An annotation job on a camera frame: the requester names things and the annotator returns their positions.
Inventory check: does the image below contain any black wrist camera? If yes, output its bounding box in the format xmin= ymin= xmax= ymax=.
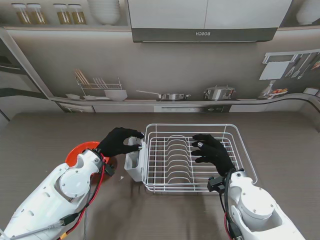
xmin=103 ymin=162 xmax=116 ymax=177
xmin=207 ymin=176 xmax=226 ymax=193

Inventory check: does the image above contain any orange plastic bowl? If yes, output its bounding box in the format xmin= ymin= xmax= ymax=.
xmin=65 ymin=141 xmax=118 ymax=180

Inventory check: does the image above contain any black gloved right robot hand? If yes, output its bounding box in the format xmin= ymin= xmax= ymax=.
xmin=191 ymin=133 xmax=236 ymax=177

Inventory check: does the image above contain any red left arm cable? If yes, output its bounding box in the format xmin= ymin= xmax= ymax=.
xmin=59 ymin=153 xmax=106 ymax=240

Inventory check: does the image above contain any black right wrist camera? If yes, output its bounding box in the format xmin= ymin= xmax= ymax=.
xmin=207 ymin=176 xmax=226 ymax=193

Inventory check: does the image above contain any printed kitchen scene backdrop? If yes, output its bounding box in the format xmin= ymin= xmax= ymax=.
xmin=0 ymin=0 xmax=320 ymax=123

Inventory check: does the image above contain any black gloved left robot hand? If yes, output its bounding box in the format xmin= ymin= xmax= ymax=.
xmin=96 ymin=126 xmax=145 ymax=159

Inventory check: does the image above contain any white plastic utensil holder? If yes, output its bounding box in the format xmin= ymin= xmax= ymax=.
xmin=124 ymin=136 xmax=146 ymax=182

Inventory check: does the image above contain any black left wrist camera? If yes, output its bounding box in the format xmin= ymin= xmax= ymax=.
xmin=103 ymin=162 xmax=116 ymax=177

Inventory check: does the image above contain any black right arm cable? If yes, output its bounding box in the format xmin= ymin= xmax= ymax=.
xmin=221 ymin=169 xmax=240 ymax=240

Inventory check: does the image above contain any white wire dish rack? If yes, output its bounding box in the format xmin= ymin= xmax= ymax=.
xmin=141 ymin=123 xmax=258 ymax=194

